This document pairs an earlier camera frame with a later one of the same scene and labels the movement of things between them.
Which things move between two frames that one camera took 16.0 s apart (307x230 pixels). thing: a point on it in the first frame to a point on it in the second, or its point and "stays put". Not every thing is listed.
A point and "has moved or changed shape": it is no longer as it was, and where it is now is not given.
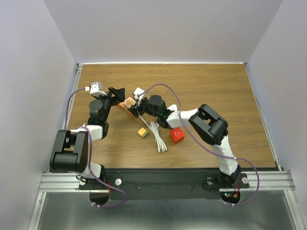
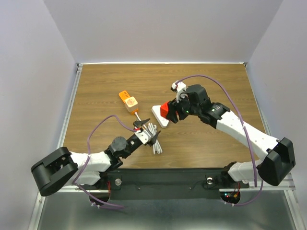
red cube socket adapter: [176, 135] has moved or changed shape
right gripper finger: [136, 100] to [173, 104]
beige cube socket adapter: [129, 102] stays put
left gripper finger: [120, 93] to [138, 123]
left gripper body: [108, 101] to [149, 139]
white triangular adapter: [137, 91] to [178, 86]
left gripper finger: [120, 96] to [153, 140]
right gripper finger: [134, 111] to [171, 114]
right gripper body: [144, 107] to [184, 108]
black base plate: [165, 184] stays put
